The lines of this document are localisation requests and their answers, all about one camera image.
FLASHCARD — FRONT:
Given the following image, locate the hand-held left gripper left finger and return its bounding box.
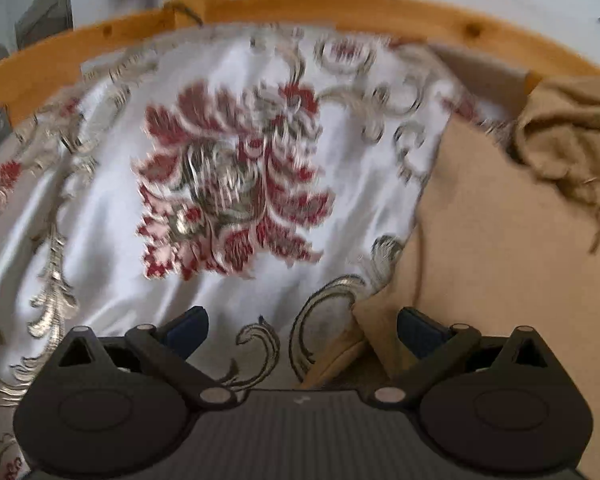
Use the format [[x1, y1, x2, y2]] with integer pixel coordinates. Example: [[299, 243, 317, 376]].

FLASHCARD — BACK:
[[55, 305, 237, 408]]

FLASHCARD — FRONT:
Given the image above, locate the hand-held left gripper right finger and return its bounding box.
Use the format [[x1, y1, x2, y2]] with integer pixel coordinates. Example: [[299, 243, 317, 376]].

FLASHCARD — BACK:
[[372, 306, 554, 408]]

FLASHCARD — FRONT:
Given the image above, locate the beige large garment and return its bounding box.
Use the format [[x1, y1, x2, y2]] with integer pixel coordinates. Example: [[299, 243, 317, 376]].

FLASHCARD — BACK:
[[300, 42, 600, 480]]

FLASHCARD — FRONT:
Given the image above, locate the white floral bedspread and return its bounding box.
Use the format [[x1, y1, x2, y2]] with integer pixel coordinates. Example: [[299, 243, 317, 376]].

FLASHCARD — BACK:
[[0, 24, 521, 480]]

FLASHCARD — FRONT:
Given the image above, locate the grey cabinet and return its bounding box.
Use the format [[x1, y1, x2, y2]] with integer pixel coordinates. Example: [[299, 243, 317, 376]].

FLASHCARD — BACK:
[[14, 0, 74, 52]]

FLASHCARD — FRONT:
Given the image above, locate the wooden bed frame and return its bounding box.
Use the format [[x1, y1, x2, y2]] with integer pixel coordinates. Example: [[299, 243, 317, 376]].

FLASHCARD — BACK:
[[0, 0, 600, 128]]

